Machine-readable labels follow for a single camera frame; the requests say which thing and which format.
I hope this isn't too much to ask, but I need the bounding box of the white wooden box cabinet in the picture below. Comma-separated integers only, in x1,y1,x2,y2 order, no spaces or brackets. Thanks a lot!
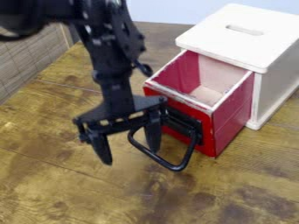
175,3,299,130

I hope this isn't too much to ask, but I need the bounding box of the red wooden drawer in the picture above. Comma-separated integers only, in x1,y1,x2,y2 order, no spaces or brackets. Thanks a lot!
144,50,255,158

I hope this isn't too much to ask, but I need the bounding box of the black metal drawer handle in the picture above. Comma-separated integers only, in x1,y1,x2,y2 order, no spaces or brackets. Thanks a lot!
126,104,204,172

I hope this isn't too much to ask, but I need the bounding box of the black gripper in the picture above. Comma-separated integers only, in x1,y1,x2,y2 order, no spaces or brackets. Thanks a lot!
72,82,167,165

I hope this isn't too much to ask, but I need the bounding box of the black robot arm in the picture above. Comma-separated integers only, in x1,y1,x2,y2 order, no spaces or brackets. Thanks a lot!
0,0,167,165

